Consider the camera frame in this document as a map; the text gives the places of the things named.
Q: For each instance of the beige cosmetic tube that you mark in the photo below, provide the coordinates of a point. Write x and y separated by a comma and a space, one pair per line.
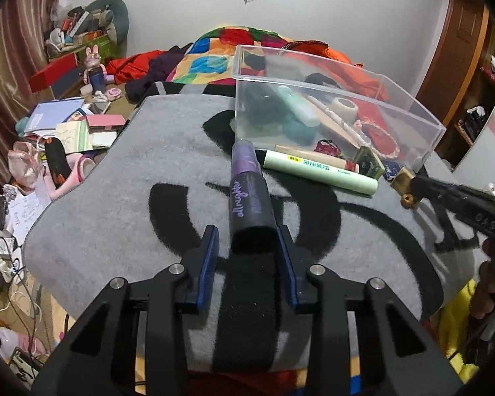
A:
345, 134

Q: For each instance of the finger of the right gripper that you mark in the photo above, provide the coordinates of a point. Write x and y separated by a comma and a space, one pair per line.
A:
473, 207

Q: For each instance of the white pen with gold tip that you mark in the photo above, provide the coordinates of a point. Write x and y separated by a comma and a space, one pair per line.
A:
327, 117

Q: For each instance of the striped curtain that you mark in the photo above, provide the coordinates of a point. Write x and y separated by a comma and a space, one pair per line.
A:
22, 26

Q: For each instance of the white tape roll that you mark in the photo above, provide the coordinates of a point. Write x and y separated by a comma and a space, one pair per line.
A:
345, 109

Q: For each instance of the blue notebook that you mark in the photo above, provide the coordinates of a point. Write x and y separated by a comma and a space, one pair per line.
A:
47, 115

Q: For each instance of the pink rabbit figure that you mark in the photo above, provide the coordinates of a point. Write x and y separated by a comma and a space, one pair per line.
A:
94, 71

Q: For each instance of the red long box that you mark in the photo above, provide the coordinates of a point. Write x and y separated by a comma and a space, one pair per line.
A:
52, 72

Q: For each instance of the red envelope packet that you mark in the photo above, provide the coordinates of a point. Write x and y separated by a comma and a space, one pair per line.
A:
372, 124

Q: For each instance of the mint green squeeze bottle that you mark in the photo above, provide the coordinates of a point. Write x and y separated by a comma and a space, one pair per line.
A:
298, 105

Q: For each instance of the orange down jacket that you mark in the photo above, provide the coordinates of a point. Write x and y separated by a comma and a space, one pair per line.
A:
349, 76

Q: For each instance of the wooden wardrobe shelf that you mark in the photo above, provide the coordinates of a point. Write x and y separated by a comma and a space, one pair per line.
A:
470, 115

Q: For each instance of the grey neck pillow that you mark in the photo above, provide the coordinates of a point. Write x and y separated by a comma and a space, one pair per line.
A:
113, 16

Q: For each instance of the wooden stamp block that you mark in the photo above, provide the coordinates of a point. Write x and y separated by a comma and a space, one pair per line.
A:
401, 183

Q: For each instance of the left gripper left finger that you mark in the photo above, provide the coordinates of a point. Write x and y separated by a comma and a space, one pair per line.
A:
98, 354

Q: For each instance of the pink slipper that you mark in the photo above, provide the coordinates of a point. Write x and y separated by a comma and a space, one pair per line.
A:
80, 165

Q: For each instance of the grey black blanket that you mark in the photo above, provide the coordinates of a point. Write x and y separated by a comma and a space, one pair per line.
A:
172, 172

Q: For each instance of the red garment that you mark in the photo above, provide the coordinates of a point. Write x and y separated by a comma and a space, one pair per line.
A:
131, 68

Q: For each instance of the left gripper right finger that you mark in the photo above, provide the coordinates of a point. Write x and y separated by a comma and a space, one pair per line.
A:
397, 356

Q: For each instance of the beige tube red band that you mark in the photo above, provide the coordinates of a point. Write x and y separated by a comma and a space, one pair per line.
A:
318, 157

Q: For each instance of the dark green glass bottle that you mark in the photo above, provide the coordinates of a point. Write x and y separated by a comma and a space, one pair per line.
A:
261, 104

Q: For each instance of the teal cap jar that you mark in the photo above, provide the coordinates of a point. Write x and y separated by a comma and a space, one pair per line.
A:
297, 131

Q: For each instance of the clear plastic storage box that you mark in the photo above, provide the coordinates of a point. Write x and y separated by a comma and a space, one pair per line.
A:
416, 130

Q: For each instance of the colourful patchwork quilt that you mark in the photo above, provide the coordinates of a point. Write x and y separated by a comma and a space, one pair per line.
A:
210, 58

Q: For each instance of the small brown walnut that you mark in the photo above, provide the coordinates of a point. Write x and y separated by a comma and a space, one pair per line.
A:
408, 201

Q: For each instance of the black purple spray bottle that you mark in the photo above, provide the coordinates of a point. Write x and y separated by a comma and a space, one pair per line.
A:
253, 228

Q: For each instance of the dark purple garment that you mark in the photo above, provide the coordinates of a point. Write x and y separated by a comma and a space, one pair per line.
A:
158, 70

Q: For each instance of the light green tube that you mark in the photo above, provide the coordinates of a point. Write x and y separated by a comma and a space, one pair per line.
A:
318, 172

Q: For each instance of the pink box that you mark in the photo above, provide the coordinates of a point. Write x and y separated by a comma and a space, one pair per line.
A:
105, 122

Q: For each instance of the wooden door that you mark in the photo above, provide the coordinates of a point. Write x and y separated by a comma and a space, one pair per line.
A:
456, 58

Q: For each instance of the green box of clutter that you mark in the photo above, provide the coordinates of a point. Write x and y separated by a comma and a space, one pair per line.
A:
74, 32

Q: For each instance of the green hexagonal box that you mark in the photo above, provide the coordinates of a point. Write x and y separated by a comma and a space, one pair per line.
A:
369, 163

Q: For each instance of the person right hand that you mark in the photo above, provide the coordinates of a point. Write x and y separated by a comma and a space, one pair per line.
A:
482, 303

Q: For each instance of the blue card box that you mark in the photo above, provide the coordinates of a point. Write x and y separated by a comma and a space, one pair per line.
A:
391, 170

